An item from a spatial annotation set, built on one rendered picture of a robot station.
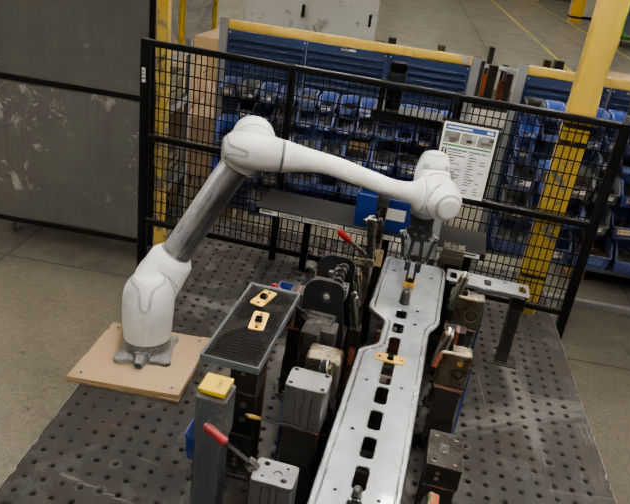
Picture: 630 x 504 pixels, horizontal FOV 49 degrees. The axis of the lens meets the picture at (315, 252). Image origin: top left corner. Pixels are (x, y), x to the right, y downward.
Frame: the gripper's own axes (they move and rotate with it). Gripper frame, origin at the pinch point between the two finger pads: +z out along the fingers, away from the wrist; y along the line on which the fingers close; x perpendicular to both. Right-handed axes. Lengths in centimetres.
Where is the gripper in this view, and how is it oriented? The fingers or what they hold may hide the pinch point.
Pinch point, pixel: (411, 271)
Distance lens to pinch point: 231.1
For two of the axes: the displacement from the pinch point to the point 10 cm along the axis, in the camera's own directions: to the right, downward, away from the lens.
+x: 2.3, -3.9, 8.9
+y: 9.7, 2.1, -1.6
